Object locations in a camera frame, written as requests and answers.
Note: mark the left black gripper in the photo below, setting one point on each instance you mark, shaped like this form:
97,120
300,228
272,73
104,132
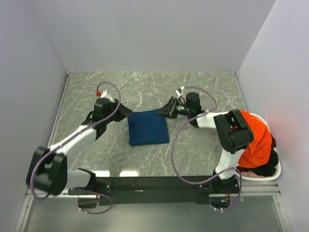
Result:
124,112

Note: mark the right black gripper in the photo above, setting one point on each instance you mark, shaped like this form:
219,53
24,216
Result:
169,110

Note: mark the blue t shirt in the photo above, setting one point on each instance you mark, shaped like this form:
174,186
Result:
147,128

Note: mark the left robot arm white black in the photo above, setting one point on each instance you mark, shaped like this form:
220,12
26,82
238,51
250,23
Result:
48,169

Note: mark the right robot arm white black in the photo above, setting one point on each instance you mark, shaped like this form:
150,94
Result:
234,133

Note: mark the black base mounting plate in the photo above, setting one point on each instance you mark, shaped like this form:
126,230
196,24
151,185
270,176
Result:
161,189

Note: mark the orange t shirt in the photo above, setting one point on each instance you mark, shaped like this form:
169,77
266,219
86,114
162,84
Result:
258,151

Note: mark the pink garment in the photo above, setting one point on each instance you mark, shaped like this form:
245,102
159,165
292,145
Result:
250,174

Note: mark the black t shirt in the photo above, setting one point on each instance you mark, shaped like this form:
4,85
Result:
269,168

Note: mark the white laundry basket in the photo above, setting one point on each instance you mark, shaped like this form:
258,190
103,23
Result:
259,159

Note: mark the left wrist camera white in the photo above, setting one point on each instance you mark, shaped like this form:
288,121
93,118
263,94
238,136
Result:
104,95

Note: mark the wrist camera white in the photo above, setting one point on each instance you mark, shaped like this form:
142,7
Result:
104,95
180,91

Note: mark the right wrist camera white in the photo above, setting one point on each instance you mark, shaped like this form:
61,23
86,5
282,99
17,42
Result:
180,91

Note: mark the aluminium frame rail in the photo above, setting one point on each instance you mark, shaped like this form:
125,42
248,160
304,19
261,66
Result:
28,199

